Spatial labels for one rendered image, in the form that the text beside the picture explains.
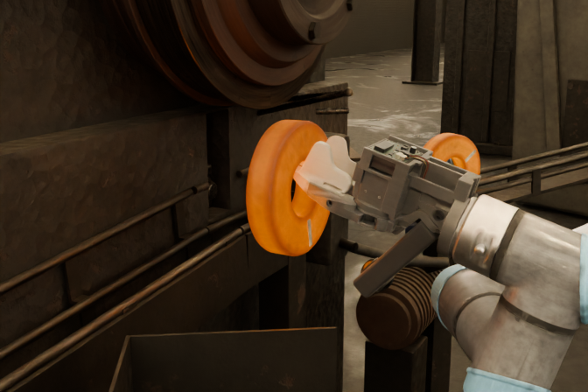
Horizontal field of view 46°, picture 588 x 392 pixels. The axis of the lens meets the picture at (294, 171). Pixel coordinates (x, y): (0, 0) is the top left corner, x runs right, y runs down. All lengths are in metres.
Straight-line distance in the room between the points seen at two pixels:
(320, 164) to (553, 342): 0.29
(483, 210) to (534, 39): 3.03
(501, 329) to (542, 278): 0.06
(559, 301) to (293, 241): 0.28
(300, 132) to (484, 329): 0.28
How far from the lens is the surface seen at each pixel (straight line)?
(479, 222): 0.69
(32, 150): 0.84
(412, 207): 0.72
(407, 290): 1.29
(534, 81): 3.71
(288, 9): 0.90
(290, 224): 0.76
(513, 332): 0.70
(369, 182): 0.72
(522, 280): 0.69
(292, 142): 0.75
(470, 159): 1.43
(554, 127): 3.66
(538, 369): 0.70
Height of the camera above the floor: 1.02
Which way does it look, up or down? 13 degrees down
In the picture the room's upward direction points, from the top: straight up
